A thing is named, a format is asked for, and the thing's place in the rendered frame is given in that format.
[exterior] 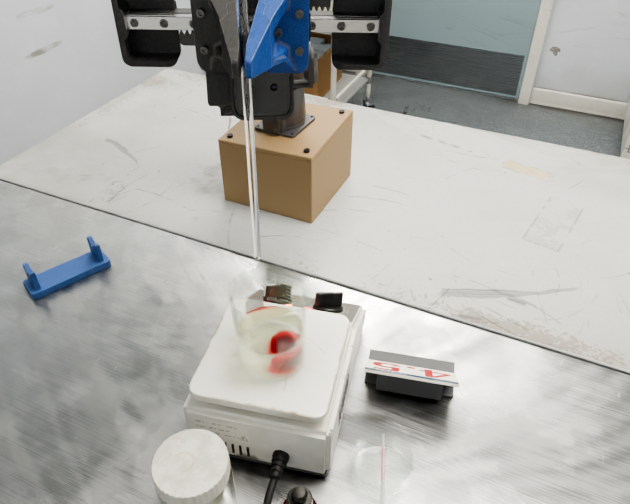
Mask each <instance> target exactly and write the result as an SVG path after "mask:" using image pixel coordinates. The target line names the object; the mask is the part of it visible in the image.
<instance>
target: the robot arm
mask: <svg viewBox="0 0 630 504"><path fill-rule="evenodd" d="M111 5H112V10H113V15H114V20H115V25H116V30H117V35H118V40H119V45H120V50H121V55H122V59H123V61H124V63H125V64H127V65H129V66H131V67H172V66H174V65H175V64H176V63H177V61H178V59H179V57H180V55H181V44H182V45H184V46H195V49H196V58H197V62H198V65H199V67H200V68H201V69H202V70H203V71H205V72H206V86H207V100H208V105H209V106H218V107H219V108H220V113H221V116H235V117H236V118H238V119H240V120H244V108H243V94H242V79H241V73H242V70H241V55H240V41H239V35H238V20H237V5H236V0H190V6H191V8H177V5H176V1H175V0H111ZM313 7H315V10H312V8H313ZM319 7H320V8H321V10H318V8H319ZM324 7H326V9H327V11H323V10H324ZM330 7H331V0H247V14H248V31H249V37H248V40H247V44H246V52H245V76H246V79H251V84H252V102H253V119H254V120H261V121H260V122H259V123H258V124H256V125H255V130H258V131H262V132H266V133H270V134H275V135H279V136H283V137H287V138H295V137H296V136H297V135H298V134H300V133H301V132H302V131H303V130H304V129H305V128H306V127H308V126H309V125H310V124H311V123H312V122H313V121H314V120H315V116H314V115H310V114H306V108H305V92H304V88H313V84H315V83H317V82H318V77H317V52H316V51H314V50H313V46H311V41H310V33H311V32H325V33H332V50H331V54H332V63H333V65H334V67H335V68H336V69H339V70H381V69H382V68H383V67H384V66H385V65H386V62H387V52H388V42H389V32H390V21H391V11H392V0H333V11H329V10H330ZM179 30H180V33H179ZM182 30H186V32H185V34H184V33H183V31H182ZM188 30H192V31H191V34H189V32H188ZM180 43H181V44H180Z"/></svg>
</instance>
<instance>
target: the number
mask: <svg viewBox="0 0 630 504"><path fill-rule="evenodd" d="M368 367H369V368H375V369H381V370H387V371H393V372H399V373H405V374H412V375H418V376H424V377H430V378H436V379H442V380H448V381H454V382H455V379H454V377H453V374H452V373H447V372H440V371H434V370H428V369H422V368H416V367H410V366H404V365H398V364H391V363H385V362H379V361H373V360H370V363H369V365H368Z"/></svg>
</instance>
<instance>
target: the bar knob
mask: <svg viewBox="0 0 630 504"><path fill-rule="evenodd" d="M343 294H344V293H343V292H317V293H316V297H315V303H314V304H313V308H314V309H315V310H318V311H324V312H330V313H340V312H342V311H343V307H342V306H341V305H342V302H343Z"/></svg>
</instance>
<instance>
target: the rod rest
mask: <svg viewBox="0 0 630 504"><path fill-rule="evenodd" d="M86 238H87V241H88V244H89V248H90V252H88V253H86V254H83V255H81V256H79V257H76V258H74V259H72V260H69V261H67V262H65V263H63V264H60V265H58V266H56V267H53V268H51V269H49V270H46V271H44V272H42V273H39V274H37V275H36V274H35V272H34V271H32V270H31V268H30V266H29V264H28V263H27V262H26V263H23V264H22V266H23V268H24V270H25V273H26V275H27V278H28V279H25V280H24V281H23V285H24V287H25V289H26V290H27V292H28V293H29V294H30V296H31V297H32V299H33V300H38V299H40V298H42V297H44V296H47V295H49V294H51V293H53V292H55V291H58V290H60V289H62V288H64V287H66V286H69V285H71V284H73V283H75V282H77V281H80V280H82V279H84V278H86V277H88V276H91V275H93V274H95V273H97V272H99V271H102V270H104V269H106V268H108V267H110V266H111V261H110V259H109V258H108V257H107V256H106V255H105V253H104V252H103V251H102V250H101V248H100V245H99V244H98V243H95V241H94V239H93V237H92V236H88V237H86Z"/></svg>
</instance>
